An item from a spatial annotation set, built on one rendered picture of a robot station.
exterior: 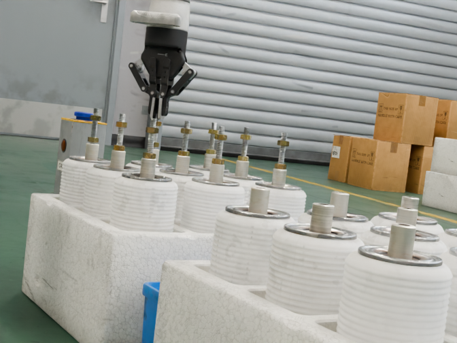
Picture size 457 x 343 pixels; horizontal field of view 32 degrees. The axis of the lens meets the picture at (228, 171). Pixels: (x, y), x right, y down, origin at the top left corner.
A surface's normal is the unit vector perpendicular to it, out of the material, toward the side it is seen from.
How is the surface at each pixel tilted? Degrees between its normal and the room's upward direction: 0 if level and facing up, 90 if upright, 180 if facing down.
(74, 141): 90
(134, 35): 90
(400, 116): 90
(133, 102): 90
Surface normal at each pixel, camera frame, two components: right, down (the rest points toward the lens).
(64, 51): 0.37, 0.11
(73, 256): -0.86, -0.07
